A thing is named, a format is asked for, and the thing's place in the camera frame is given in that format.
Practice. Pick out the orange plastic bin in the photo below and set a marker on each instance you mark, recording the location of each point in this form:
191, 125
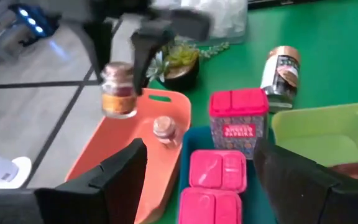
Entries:
163, 168

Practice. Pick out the black computer with blue lights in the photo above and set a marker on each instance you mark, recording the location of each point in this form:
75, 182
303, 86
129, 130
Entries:
36, 21

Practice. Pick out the pink-lid paprika tin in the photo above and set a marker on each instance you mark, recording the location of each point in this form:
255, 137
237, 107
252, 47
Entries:
210, 207
238, 121
217, 171

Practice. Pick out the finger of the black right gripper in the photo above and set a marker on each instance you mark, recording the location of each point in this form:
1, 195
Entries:
145, 46
99, 40

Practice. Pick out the white fan base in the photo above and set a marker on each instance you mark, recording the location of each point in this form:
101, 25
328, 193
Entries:
2, 169

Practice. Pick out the gold-lid spice jar dark label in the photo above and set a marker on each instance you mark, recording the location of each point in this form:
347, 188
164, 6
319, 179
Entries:
281, 77

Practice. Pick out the potted succulent plant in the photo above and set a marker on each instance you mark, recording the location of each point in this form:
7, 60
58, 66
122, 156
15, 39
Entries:
182, 71

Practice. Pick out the grey cloth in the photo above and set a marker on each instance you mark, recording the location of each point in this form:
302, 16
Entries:
225, 18

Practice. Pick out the blue plastic bin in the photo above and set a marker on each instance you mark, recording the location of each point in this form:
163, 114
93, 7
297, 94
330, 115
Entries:
253, 202

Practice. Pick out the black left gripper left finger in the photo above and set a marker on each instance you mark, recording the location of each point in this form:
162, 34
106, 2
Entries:
73, 205

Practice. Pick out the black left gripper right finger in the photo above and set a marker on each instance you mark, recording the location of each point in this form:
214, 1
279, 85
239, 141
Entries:
315, 202

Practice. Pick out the clear plastic storage tub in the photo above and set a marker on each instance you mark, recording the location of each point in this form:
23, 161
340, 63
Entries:
228, 15

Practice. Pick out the yellow-green plastic bin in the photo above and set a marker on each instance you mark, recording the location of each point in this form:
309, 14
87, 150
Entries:
322, 137

